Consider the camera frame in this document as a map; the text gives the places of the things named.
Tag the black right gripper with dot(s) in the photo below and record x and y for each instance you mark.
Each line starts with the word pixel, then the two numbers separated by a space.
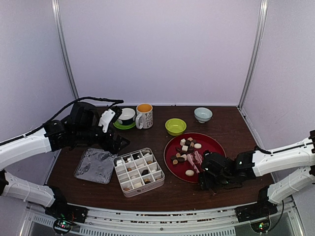
pixel 204 182

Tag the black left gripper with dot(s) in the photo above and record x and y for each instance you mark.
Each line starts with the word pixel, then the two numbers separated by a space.
pixel 114 148

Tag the pink plastic scoop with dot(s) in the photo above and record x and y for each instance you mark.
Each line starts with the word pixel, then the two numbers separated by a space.
pixel 195 159

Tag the tin lid with rabbit picture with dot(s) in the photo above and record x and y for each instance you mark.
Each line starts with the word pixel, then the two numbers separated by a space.
pixel 95 165

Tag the silver compartment tin box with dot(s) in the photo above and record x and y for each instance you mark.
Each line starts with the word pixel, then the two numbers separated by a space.
pixel 138 172

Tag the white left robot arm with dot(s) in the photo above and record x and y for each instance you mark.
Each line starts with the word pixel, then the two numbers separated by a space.
pixel 49 137

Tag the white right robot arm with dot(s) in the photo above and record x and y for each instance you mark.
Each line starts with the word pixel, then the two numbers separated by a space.
pixel 259 162

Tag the white round button chocolate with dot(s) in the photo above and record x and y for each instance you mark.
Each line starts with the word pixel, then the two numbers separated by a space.
pixel 189 173

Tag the green saucer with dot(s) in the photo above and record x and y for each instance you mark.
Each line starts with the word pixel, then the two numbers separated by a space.
pixel 123 127

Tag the dark blue white cup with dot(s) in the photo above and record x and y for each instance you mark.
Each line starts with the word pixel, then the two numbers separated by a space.
pixel 127 116

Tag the white floral mug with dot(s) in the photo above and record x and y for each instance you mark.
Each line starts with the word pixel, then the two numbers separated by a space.
pixel 144 117

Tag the red round tray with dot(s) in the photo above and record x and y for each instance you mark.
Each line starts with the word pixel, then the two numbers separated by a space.
pixel 188 143

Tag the lime green bowl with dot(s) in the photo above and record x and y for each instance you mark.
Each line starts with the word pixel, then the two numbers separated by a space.
pixel 175 126

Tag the pale blue bowl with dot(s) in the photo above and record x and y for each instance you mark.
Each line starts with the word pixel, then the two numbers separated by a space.
pixel 202 114

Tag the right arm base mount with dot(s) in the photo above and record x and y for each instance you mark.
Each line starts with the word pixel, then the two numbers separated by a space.
pixel 258 213

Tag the front aluminium rail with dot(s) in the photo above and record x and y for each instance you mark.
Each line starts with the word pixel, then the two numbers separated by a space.
pixel 221 221

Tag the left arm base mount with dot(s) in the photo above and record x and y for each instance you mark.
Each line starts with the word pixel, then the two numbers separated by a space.
pixel 66 215

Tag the left aluminium frame post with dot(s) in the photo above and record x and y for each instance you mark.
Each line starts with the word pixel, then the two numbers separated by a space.
pixel 62 42

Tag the aluminium frame post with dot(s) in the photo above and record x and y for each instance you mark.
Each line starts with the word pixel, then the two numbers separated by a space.
pixel 62 42
pixel 260 28

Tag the right aluminium frame post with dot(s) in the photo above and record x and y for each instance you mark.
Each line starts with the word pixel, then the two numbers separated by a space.
pixel 260 28

